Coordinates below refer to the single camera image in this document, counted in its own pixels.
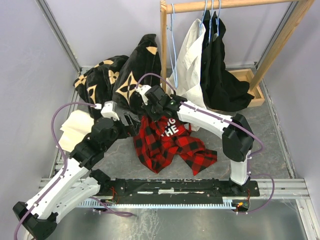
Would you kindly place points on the blue hanger with black garment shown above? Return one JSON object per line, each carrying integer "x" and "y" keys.
{"x": 217, "y": 21}

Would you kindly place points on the white slotted cable duct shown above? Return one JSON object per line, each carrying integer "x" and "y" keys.
{"x": 170, "y": 201}

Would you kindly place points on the black beige patterned blanket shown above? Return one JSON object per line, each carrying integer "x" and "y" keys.
{"x": 115, "y": 78}

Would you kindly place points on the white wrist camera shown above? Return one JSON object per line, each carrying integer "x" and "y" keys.
{"x": 108, "y": 110}
{"x": 142, "y": 90}

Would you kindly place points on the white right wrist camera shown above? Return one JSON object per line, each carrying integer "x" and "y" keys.
{"x": 142, "y": 90}

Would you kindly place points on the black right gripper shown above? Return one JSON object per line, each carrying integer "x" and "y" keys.
{"x": 147, "y": 108}

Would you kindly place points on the wooden clothes rack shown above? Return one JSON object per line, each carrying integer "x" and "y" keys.
{"x": 295, "y": 16}

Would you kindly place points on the white hanging shirt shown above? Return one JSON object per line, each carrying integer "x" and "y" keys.
{"x": 189, "y": 64}

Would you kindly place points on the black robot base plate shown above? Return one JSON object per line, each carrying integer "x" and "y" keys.
{"x": 120, "y": 187}

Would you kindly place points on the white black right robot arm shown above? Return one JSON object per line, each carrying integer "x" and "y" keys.
{"x": 234, "y": 131}

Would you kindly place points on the folded white cloth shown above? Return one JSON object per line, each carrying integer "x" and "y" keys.
{"x": 75, "y": 128}

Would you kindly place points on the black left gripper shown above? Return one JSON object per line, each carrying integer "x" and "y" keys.
{"x": 133, "y": 125}

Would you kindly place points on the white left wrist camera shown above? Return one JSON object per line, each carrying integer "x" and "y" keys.
{"x": 108, "y": 110}

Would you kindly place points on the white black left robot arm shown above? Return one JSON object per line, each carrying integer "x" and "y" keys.
{"x": 76, "y": 181}

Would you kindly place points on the red black plaid shirt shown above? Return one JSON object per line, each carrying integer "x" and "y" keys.
{"x": 159, "y": 141}

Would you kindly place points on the light blue hanger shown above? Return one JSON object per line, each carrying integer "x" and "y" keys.
{"x": 173, "y": 57}

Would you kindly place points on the black hanging garment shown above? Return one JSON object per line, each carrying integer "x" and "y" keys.
{"x": 221, "y": 90}

